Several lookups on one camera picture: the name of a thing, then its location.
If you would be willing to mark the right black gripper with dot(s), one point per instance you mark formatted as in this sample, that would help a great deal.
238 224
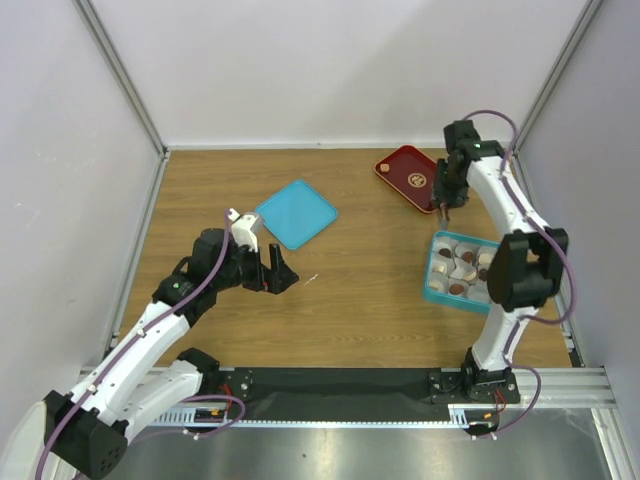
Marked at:
441 194

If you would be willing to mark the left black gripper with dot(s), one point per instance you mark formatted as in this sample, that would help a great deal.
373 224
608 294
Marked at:
280 276

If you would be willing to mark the blue box lid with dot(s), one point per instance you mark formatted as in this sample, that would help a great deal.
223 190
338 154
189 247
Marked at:
296 214

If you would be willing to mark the cream chocolate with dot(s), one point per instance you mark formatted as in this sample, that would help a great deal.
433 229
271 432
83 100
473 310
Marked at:
436 286

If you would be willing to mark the dark round chocolate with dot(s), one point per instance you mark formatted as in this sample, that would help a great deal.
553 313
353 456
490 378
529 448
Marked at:
456 289

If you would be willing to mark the metal tongs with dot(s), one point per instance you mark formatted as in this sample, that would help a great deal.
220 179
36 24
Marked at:
443 216

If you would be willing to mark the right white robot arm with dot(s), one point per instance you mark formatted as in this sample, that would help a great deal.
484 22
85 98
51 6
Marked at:
528 266

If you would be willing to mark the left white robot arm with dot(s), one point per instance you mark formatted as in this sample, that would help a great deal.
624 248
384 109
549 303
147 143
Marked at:
91 427

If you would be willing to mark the blue chocolate box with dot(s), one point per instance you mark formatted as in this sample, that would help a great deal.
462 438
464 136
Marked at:
475 298

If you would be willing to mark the white scrap on table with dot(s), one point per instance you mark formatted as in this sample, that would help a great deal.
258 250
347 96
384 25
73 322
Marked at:
314 277

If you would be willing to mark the red tray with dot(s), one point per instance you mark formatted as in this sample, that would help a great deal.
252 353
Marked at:
411 174

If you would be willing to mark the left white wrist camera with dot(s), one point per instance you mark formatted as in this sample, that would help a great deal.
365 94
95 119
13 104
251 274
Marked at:
245 228

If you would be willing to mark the slotted cable duct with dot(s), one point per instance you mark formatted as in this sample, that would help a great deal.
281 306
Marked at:
192 417

